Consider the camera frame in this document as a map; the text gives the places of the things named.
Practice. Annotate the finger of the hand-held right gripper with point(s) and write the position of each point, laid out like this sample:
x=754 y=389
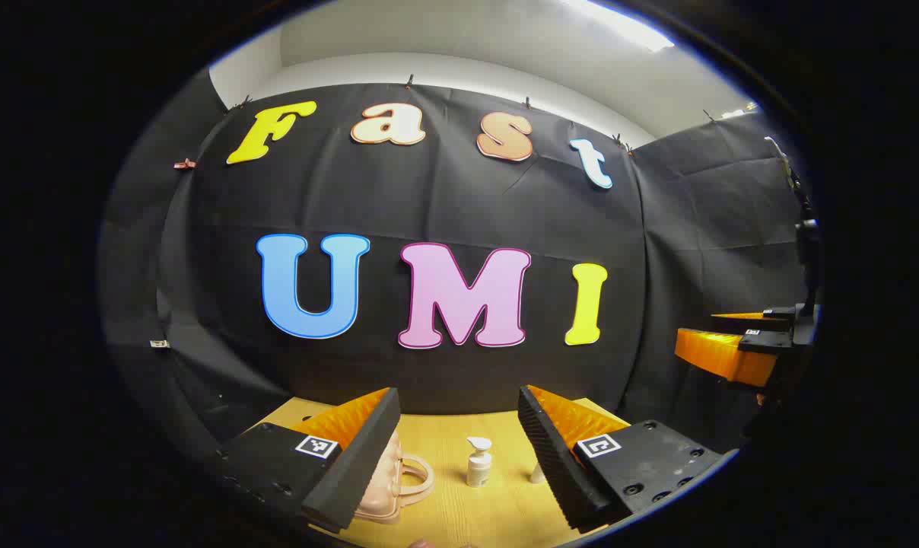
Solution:
x=726 y=354
x=775 y=316

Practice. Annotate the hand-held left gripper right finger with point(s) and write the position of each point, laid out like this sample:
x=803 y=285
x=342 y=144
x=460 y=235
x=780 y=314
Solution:
x=554 y=464

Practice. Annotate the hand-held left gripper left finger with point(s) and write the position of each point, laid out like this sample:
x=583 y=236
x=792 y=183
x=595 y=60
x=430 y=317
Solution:
x=360 y=464

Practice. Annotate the clear skin care tube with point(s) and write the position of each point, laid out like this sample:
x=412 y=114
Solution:
x=538 y=476

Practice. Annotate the pink suitcase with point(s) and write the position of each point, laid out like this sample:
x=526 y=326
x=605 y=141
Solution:
x=387 y=487

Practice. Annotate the white pump bottle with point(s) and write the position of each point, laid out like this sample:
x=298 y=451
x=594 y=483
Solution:
x=478 y=466

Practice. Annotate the small ceiling light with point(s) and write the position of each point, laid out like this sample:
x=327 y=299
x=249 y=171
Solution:
x=737 y=113

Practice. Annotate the black backdrop cloth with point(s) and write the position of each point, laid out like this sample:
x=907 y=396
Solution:
x=444 y=198

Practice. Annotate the long ceiling light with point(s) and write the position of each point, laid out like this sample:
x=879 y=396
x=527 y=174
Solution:
x=627 y=27

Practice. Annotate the pink clip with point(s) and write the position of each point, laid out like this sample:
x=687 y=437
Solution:
x=185 y=164

